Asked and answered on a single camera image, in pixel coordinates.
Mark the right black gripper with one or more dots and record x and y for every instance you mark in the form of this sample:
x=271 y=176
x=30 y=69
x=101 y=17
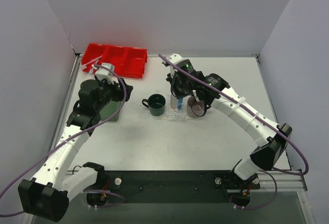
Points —
x=180 y=90

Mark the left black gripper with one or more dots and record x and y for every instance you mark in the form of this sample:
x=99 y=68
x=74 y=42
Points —
x=124 y=92

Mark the blue toothpaste tube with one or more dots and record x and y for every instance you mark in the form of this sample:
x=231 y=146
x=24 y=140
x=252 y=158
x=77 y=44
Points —
x=179 y=103

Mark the purple ceramic mug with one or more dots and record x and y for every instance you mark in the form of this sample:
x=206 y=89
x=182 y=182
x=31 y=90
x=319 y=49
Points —
x=195 y=109

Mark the dark green mug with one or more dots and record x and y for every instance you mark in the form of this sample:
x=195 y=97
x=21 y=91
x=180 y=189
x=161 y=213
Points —
x=155 y=104

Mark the clear textured holder box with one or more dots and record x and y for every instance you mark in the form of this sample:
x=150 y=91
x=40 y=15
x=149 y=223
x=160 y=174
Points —
x=169 y=110

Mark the white toothpaste tube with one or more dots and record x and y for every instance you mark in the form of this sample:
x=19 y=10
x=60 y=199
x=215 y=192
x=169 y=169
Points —
x=173 y=101

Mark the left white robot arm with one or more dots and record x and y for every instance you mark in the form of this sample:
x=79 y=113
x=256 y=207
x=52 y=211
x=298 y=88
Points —
x=48 y=193

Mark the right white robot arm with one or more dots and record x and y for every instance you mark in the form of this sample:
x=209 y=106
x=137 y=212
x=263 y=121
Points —
x=215 y=92

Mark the green metal tray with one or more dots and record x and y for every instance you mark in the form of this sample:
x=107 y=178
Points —
x=108 y=110

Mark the clear textured oval tray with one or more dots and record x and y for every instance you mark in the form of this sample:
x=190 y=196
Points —
x=178 y=116

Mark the pink white toothbrush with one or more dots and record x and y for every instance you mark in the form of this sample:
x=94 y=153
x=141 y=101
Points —
x=84 y=66

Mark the red divided plastic bin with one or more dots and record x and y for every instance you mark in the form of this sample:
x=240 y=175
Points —
x=129 y=62

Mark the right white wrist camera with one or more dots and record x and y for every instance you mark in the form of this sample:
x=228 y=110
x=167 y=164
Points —
x=174 y=58

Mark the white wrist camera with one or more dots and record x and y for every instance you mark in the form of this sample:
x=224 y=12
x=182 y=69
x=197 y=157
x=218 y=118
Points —
x=105 y=74
x=174 y=58

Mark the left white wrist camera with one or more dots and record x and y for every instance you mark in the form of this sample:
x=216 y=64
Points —
x=105 y=74

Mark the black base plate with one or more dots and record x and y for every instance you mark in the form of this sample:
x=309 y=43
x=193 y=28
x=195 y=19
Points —
x=210 y=186

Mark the aluminium frame rail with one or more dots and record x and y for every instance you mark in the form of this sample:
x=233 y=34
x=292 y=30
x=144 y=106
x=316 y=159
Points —
x=267 y=180

